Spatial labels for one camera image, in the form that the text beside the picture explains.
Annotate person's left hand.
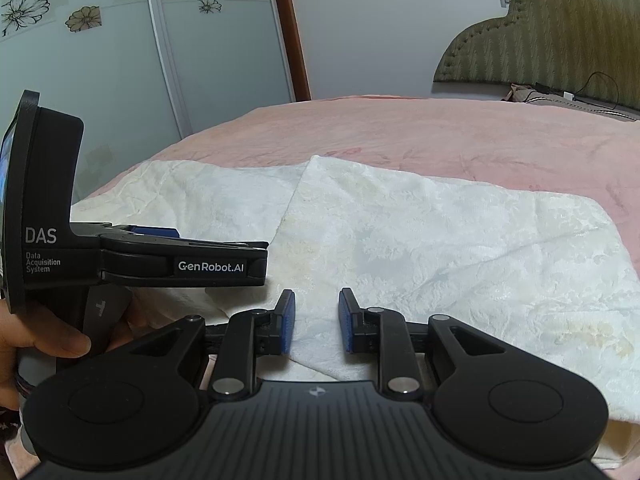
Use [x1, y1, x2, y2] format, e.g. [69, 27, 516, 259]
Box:
[0, 304, 149, 411]

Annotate flower-print wardrobe sliding door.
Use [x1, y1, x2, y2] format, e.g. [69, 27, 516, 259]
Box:
[145, 0, 297, 137]
[0, 0, 193, 211]

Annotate black cable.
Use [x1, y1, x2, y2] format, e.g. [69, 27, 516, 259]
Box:
[535, 71, 640, 117]

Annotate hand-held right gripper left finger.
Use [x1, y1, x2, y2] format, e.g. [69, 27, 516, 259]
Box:
[125, 289, 297, 402]

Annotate olive green padded headboard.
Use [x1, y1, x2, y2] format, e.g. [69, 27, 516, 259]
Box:
[432, 0, 640, 87]

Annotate pink bed blanket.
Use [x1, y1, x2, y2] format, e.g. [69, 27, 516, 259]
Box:
[70, 94, 640, 472]

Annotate white textured pants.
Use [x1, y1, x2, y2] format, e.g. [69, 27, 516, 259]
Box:
[70, 155, 640, 462]

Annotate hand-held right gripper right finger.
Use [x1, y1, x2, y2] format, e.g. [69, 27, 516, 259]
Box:
[338, 287, 508, 402]

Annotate brown wooden wardrobe trim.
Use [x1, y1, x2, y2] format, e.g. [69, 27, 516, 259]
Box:
[267, 0, 314, 102]

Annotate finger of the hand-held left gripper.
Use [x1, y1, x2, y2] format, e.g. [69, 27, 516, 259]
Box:
[110, 224, 182, 241]

